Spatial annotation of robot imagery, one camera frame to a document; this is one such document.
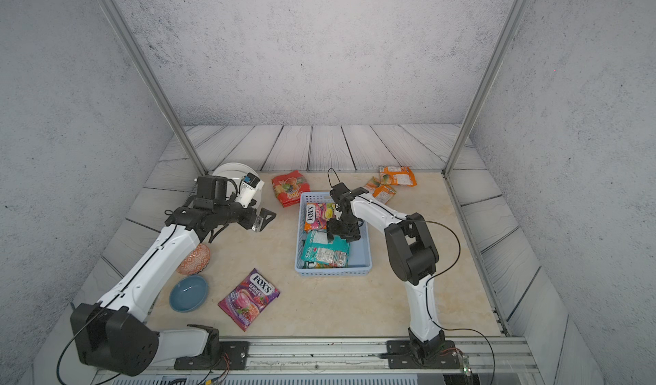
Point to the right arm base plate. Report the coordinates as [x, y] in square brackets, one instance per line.
[404, 354]

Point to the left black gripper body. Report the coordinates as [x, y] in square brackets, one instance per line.
[232, 212]

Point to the blue small plate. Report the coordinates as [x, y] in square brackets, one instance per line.
[189, 294]

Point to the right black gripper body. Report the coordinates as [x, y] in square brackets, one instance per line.
[346, 229]

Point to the orange multicolour Fox's candy bag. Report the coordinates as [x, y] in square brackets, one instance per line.
[317, 216]

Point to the white plate stack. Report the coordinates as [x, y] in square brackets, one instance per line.
[234, 171]

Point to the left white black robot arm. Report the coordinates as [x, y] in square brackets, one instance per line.
[111, 334]

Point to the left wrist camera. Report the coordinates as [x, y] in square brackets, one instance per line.
[249, 191]

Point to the aluminium frame post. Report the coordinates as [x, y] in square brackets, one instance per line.
[502, 45]
[117, 21]

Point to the aluminium front rail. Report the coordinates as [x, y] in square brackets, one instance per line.
[367, 360]

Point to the left aluminium frame post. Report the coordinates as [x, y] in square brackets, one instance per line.
[117, 21]

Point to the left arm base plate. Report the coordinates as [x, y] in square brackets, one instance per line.
[217, 357]

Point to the purple Fox's candy bag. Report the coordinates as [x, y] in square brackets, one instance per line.
[246, 302]

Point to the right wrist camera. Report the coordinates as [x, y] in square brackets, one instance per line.
[340, 193]

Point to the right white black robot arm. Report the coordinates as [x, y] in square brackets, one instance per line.
[412, 256]

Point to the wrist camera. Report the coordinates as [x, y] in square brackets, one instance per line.
[249, 191]
[340, 193]

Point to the red candy bag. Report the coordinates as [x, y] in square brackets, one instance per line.
[288, 188]

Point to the teal white candy bag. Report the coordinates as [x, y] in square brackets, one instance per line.
[320, 252]

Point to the right aluminium frame post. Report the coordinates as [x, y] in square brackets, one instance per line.
[502, 45]

